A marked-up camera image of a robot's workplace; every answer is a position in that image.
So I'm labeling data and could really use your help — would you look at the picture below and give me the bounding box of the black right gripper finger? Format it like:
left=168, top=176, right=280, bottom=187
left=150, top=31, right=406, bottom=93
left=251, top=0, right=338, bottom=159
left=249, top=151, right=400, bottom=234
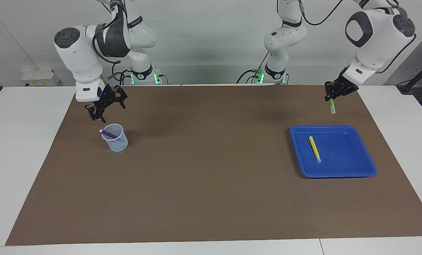
left=84, top=103, right=107, bottom=124
left=112, top=85, right=128, bottom=109

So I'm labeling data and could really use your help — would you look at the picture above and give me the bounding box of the yellow pen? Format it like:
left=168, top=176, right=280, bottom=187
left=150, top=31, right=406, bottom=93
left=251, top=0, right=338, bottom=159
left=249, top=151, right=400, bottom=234
left=309, top=136, right=322, bottom=163

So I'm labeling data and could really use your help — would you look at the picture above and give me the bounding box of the blue plastic tray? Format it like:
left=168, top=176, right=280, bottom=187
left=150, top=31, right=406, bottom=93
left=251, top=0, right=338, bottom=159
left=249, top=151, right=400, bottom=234
left=289, top=125, right=377, bottom=178

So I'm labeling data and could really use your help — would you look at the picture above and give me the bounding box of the translucent blue mesh pen cup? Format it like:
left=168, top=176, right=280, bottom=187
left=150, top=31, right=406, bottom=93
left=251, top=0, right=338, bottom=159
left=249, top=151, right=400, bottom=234
left=101, top=123, right=129, bottom=152

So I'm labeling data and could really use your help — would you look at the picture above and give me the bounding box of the black stand with pole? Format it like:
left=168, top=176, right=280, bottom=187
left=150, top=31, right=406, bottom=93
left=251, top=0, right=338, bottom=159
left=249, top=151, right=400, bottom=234
left=396, top=57, right=422, bottom=94

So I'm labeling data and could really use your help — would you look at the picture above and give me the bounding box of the brown table mat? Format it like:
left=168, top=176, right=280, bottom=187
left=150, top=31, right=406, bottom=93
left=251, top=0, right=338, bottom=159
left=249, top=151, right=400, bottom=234
left=5, top=84, right=422, bottom=246

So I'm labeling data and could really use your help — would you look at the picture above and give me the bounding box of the black right base cable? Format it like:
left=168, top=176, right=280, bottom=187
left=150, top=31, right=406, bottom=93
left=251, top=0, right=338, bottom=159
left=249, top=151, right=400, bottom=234
left=120, top=68, right=133, bottom=86

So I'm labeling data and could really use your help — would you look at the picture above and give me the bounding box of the black base cable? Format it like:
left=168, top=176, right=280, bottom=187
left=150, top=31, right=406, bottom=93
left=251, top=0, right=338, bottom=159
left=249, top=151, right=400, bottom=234
left=236, top=52, right=270, bottom=84
left=120, top=68, right=133, bottom=86

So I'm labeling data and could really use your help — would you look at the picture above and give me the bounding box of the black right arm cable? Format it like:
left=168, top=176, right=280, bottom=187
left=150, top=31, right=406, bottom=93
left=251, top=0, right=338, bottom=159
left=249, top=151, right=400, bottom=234
left=92, top=0, right=133, bottom=85

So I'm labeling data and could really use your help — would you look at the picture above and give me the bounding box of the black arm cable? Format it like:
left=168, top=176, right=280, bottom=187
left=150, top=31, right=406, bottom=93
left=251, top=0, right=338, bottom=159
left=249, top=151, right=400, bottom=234
left=92, top=0, right=133, bottom=85
left=299, top=0, right=417, bottom=74

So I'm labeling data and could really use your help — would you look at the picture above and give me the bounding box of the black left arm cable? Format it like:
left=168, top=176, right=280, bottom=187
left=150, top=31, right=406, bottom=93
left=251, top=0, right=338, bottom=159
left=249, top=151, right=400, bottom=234
left=299, top=0, right=417, bottom=74

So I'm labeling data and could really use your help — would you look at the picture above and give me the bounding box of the black left base cable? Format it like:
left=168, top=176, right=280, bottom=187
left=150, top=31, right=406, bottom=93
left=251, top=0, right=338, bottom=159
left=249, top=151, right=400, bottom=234
left=236, top=52, right=270, bottom=84

